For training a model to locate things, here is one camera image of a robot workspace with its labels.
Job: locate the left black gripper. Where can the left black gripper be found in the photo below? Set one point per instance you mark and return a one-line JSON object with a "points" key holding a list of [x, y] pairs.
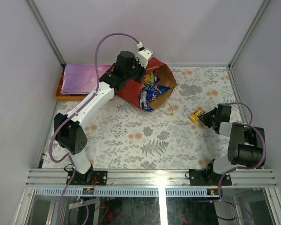
{"points": [[140, 71]]}

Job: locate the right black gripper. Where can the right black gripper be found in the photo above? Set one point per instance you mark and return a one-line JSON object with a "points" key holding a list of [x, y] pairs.
{"points": [[204, 117]]}

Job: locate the yellow M&M candy packet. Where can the yellow M&M candy packet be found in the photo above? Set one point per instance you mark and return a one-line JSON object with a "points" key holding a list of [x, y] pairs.
{"points": [[195, 115]]}

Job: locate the red brown paper bag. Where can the red brown paper bag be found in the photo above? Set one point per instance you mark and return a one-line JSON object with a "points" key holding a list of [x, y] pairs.
{"points": [[131, 91]]}

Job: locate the blue Doritos chip bag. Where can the blue Doritos chip bag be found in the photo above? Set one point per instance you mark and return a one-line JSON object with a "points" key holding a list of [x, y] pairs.
{"points": [[152, 97]]}

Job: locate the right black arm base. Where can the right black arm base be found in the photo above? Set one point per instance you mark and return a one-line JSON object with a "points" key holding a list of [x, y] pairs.
{"points": [[207, 177]]}

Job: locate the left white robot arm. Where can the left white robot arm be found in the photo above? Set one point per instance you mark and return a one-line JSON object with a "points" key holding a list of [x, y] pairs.
{"points": [[68, 128]]}

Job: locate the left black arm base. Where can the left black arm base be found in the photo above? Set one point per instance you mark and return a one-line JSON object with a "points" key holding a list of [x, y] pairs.
{"points": [[91, 177]]}

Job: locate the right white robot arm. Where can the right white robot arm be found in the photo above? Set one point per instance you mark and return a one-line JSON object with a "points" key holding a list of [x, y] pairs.
{"points": [[246, 148]]}

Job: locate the green yellow snack packet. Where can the green yellow snack packet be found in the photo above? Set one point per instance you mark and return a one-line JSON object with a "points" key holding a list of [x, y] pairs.
{"points": [[151, 79]]}

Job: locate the purple Frozen fabric cloth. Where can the purple Frozen fabric cloth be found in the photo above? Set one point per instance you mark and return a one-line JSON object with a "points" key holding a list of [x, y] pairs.
{"points": [[81, 78]]}

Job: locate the floral patterned table mat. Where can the floral patterned table mat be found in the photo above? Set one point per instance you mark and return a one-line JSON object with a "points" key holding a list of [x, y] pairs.
{"points": [[122, 136]]}

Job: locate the orange plastic tray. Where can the orange plastic tray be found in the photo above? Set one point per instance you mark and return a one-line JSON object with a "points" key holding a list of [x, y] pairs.
{"points": [[68, 97]]}

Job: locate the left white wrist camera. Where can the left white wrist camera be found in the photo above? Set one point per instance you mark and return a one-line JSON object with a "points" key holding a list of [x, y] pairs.
{"points": [[143, 55]]}

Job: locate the aluminium front rail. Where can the aluminium front rail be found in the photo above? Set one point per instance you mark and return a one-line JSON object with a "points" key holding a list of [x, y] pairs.
{"points": [[145, 178]]}

